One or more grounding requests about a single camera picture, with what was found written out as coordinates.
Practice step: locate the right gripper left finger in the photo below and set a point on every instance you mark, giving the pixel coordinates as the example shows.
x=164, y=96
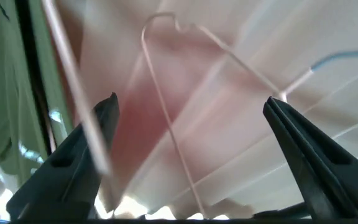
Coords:
x=57, y=186

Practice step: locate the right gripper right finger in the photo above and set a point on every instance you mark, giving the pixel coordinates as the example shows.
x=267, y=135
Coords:
x=337, y=180

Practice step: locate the green long-sleeved shirt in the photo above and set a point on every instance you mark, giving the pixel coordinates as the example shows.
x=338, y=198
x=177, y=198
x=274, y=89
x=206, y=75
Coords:
x=5, y=77

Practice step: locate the pink clothes hanger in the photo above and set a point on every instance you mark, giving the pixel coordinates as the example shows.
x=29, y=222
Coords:
x=74, y=77
x=283, y=94

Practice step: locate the black clothes rack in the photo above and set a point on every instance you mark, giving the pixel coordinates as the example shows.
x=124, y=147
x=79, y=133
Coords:
x=33, y=62

